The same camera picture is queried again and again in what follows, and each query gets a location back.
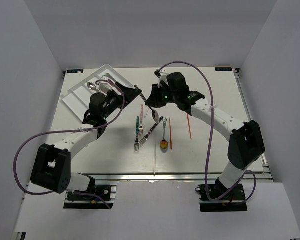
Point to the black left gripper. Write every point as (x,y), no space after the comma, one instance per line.
(131,93)

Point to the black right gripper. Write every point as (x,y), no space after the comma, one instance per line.
(154,100)

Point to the silver spoon dark handle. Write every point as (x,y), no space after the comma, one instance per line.
(152,102)

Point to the silver ornate butter knife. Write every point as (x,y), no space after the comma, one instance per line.
(110,77)

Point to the silver spoon pink handle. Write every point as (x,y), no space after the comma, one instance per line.
(91,86)

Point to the pink handle fork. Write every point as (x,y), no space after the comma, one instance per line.
(141,121)

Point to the iridescent gold spoon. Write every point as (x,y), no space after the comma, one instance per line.
(164,145)

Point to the green handle fork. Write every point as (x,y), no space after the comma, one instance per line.
(137,130)

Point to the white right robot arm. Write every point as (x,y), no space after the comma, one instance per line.
(245,140)

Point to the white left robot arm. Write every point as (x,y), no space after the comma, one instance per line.
(52,166)

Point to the orange chopstick left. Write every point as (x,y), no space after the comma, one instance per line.
(170,134)

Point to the orange chopstick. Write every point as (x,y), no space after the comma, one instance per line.
(170,134)
(189,126)

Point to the orange chopstick right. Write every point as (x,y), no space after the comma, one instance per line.
(189,126)

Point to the white compartment utensil tray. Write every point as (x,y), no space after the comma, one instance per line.
(78,97)

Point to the blue label sticker left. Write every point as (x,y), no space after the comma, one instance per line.
(74,71)

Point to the blue label sticker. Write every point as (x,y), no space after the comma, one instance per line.
(74,71)
(223,69)

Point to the blue label sticker right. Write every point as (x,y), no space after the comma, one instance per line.
(223,69)

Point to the dark handle fork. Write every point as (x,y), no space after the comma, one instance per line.
(146,137)

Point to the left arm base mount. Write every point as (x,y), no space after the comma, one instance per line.
(90,195)

